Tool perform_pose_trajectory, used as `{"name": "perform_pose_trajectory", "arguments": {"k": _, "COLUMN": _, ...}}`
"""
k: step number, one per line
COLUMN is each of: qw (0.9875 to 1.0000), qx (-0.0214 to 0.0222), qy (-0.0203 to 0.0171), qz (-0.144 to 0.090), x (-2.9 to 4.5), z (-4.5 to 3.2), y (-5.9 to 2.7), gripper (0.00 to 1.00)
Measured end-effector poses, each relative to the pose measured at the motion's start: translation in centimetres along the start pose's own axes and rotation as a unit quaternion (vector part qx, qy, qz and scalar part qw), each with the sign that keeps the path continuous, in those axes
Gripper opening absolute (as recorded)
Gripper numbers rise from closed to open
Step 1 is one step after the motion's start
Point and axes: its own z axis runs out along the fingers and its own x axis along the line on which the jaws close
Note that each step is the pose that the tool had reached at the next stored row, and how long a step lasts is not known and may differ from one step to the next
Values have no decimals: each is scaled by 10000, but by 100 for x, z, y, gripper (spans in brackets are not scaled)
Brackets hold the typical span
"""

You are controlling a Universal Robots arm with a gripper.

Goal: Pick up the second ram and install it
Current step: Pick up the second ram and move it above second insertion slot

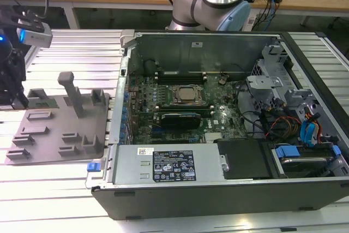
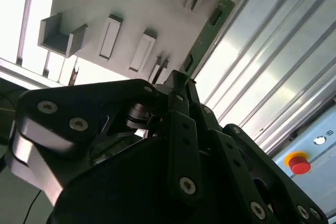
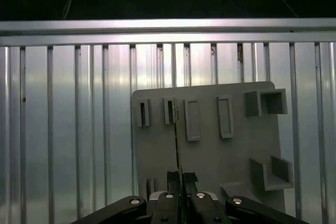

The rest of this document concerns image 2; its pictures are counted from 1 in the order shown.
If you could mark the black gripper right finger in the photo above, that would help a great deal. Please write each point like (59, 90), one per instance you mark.
(231, 155)

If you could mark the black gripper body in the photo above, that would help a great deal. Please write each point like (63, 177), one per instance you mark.
(118, 195)

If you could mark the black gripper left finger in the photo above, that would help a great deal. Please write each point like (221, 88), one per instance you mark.
(78, 98)

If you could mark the green RAM stick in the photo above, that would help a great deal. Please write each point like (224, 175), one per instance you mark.
(210, 30)

